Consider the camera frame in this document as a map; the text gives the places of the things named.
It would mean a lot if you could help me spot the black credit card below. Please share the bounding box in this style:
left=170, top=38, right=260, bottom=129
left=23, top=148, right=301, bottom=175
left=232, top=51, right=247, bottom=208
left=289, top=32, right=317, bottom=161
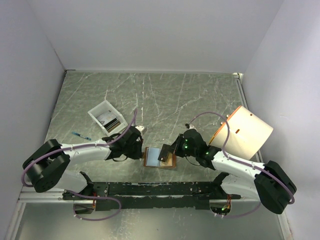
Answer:
left=157, top=144, right=174, bottom=162

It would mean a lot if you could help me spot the brown leather card holder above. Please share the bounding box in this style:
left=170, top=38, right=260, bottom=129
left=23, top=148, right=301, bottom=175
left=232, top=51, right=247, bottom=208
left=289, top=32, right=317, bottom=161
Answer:
left=143, top=147, right=177, bottom=169

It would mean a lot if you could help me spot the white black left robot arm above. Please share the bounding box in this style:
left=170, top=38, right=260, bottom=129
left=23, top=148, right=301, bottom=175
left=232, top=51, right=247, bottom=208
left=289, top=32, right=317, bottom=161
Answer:
left=22, top=125, right=147, bottom=200

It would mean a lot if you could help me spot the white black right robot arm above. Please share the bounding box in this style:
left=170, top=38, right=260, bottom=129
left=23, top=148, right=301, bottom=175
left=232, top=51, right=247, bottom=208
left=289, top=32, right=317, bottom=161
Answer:
left=169, top=129, right=297, bottom=215

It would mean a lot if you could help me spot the gold striped credit card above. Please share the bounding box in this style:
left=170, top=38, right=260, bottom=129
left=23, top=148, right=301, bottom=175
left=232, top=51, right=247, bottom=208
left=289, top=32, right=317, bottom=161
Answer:
left=96, top=110, right=121, bottom=133

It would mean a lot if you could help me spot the white card box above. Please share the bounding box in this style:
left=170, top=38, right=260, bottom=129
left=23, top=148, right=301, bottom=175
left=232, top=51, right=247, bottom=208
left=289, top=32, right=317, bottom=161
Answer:
left=87, top=100, right=128, bottom=137

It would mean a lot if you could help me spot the blue pen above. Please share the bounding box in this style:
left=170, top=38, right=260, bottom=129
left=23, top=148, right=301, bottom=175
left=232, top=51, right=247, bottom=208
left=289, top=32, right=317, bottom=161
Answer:
left=71, top=131, right=92, bottom=141

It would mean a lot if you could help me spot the white cylinder with wooden base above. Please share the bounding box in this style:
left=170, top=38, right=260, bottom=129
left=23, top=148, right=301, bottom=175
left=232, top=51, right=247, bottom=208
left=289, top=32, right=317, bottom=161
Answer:
left=209, top=106, right=274, bottom=160

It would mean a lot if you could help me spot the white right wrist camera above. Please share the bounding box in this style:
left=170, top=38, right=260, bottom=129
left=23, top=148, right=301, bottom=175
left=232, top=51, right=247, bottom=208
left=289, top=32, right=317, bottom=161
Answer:
left=185, top=123, right=197, bottom=130

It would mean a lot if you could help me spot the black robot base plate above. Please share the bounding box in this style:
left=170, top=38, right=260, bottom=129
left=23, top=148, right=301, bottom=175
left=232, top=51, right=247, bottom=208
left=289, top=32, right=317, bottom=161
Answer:
left=62, top=181, right=228, bottom=210

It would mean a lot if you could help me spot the aluminium front rail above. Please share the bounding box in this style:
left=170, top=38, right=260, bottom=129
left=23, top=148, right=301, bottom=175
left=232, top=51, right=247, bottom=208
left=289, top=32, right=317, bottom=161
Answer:
left=18, top=191, right=93, bottom=204

